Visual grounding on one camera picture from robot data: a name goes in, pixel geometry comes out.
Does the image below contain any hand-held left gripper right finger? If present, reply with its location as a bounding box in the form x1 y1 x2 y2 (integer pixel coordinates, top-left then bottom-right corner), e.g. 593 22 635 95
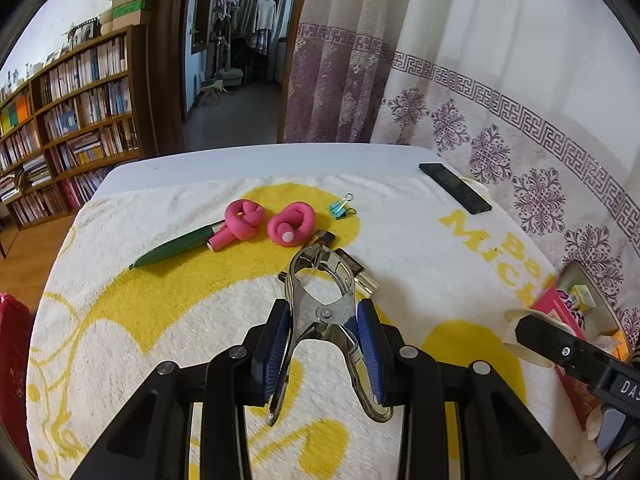
356 299 566 480

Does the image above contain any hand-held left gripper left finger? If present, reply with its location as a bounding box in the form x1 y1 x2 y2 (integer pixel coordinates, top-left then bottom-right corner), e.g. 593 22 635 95
75 299 293 480

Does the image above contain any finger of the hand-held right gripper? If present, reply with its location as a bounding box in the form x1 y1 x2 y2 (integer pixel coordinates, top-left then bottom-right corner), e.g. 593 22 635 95
515 313 609 387

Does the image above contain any purple leopard print plush toy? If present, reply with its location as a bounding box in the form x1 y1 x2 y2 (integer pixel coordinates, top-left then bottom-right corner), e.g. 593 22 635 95
557 287 589 329

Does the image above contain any pink rectangular box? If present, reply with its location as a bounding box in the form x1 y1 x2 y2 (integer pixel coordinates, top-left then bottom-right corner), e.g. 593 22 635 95
530 259 640 433

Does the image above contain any white tape roll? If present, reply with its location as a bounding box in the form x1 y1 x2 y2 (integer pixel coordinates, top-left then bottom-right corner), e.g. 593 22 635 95
502 307 576 369

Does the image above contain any pink foam hair curler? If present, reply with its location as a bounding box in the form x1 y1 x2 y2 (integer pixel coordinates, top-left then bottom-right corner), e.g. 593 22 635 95
207 199 266 253
267 202 316 247

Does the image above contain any dark green pen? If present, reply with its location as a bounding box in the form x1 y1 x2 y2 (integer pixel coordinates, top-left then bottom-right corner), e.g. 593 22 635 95
129 220 226 271

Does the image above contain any person's right hand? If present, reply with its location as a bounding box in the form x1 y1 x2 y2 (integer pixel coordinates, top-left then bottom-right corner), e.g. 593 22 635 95
584 406 637 479

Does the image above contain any amber soft cube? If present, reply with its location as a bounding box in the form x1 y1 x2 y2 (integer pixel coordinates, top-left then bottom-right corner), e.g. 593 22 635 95
612 330 632 361

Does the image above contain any small yellow white carton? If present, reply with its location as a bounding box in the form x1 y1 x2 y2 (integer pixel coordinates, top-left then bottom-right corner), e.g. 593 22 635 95
570 284 599 311

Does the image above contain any white yellow printed towel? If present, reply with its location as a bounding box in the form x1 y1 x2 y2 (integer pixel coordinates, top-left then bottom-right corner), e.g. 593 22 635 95
27 172 601 480

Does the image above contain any green binder clip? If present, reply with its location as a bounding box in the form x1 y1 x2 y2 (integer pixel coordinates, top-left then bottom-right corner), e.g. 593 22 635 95
327 193 357 221

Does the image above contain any black smartphone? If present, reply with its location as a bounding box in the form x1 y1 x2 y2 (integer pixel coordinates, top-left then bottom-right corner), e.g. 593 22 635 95
419 162 494 216

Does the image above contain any white purple patterned curtain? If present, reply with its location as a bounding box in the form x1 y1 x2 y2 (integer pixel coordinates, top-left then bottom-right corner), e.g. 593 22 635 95
370 0 640 341

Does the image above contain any small wooden stool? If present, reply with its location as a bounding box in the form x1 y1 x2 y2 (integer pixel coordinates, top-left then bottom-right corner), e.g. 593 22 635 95
200 79 229 107

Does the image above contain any gathered purple patterned curtain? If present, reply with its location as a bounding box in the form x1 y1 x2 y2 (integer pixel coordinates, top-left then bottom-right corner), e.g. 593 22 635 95
282 0 401 145

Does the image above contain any wooden bookshelf with books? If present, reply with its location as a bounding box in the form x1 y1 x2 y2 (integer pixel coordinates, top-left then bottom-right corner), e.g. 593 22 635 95
0 25 152 232

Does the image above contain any coat rack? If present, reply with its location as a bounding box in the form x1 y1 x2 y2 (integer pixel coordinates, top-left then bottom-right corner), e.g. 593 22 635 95
209 0 242 82

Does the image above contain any white hanging sweater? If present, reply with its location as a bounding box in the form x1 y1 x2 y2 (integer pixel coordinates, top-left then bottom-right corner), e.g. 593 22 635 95
254 0 279 34

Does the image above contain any brown cardboard box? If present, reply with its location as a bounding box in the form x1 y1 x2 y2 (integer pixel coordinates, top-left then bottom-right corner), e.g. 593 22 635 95
112 10 153 31

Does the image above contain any green cardboard box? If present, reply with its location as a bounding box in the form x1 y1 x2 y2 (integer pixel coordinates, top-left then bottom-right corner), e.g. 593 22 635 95
111 0 153 20

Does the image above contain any brown wooden door frame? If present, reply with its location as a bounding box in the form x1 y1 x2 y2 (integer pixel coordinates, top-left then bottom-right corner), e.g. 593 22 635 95
149 0 302 157

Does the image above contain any picture frame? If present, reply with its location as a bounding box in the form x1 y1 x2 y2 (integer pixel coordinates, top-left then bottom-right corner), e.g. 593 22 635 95
74 19 99 44

